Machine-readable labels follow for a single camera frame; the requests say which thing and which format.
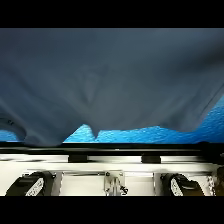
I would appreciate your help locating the blue T-shirt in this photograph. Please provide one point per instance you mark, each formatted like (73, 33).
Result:
(110, 76)

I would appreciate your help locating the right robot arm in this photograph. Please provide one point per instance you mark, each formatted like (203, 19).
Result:
(183, 186)

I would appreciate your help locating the silver frame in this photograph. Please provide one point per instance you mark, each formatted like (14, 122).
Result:
(100, 167)

